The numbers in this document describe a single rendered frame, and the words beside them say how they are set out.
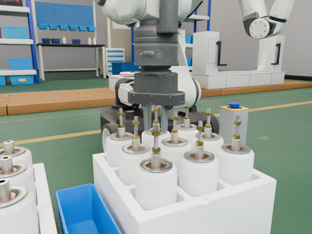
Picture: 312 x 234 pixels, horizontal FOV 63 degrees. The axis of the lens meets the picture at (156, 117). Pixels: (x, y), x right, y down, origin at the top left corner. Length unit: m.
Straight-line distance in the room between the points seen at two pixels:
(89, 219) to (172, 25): 0.62
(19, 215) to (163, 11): 0.42
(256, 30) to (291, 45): 5.43
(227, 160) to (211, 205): 0.13
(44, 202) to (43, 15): 6.11
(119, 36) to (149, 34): 6.64
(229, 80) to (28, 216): 3.26
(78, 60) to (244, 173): 8.59
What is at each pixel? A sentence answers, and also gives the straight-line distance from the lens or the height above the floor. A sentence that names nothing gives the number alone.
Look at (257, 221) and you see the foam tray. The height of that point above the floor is 0.08.
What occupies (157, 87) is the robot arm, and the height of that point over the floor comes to 0.43.
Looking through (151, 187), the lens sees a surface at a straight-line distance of 0.55.
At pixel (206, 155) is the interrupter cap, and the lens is 0.64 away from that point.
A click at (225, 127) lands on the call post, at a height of 0.24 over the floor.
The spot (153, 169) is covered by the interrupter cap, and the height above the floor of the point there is 0.25.
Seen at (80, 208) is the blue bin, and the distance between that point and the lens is 0.83.
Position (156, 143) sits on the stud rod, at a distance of 0.56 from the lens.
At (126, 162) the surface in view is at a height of 0.23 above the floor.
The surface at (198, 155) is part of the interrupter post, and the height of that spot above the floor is 0.26.
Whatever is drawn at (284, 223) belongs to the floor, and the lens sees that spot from 0.91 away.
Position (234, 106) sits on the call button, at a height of 0.32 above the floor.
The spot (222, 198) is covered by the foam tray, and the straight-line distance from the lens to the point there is 0.63.
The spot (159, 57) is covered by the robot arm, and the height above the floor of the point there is 0.49.
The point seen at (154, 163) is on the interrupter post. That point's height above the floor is 0.26.
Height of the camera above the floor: 0.49
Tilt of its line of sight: 13 degrees down
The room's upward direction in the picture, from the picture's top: straight up
